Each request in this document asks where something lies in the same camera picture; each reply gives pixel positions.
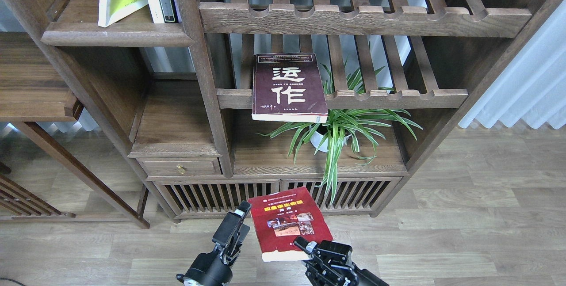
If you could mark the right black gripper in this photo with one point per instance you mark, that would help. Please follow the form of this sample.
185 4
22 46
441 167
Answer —
330 264

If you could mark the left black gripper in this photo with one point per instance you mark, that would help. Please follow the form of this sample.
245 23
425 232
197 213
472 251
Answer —
215 268

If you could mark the red book top shelf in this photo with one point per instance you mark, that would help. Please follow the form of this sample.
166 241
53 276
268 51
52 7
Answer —
280 217

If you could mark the dark red book white characters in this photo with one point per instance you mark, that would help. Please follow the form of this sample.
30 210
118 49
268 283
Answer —
287 87

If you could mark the brass drawer knob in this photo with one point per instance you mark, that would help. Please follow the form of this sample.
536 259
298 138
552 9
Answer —
181 170

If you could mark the white plant pot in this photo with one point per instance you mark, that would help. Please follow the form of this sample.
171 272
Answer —
329 143

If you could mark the dark wooden bookshelf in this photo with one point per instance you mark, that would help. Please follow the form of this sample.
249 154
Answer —
180 93

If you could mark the green spider plant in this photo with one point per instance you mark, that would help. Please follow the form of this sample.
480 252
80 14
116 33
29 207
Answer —
355 121

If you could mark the wooden slatted rack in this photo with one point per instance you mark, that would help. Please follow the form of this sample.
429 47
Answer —
24 205

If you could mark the wooden side table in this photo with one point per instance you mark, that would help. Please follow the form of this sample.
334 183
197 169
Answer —
32 91

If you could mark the white curtain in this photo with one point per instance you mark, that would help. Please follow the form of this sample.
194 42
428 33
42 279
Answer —
533 86

